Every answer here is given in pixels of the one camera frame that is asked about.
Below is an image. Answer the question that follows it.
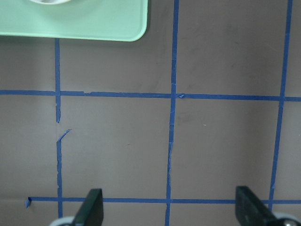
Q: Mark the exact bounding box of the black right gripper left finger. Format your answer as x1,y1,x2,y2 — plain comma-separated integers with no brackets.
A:
71,188,104,226

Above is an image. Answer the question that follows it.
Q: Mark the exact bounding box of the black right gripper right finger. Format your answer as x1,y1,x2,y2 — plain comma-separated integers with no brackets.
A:
235,186,277,226

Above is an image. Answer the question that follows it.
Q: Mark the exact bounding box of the white round plate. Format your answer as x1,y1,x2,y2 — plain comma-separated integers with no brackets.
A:
30,0,70,5

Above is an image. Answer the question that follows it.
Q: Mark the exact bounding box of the green rectangular tray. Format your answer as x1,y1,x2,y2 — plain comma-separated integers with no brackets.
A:
0,0,149,41

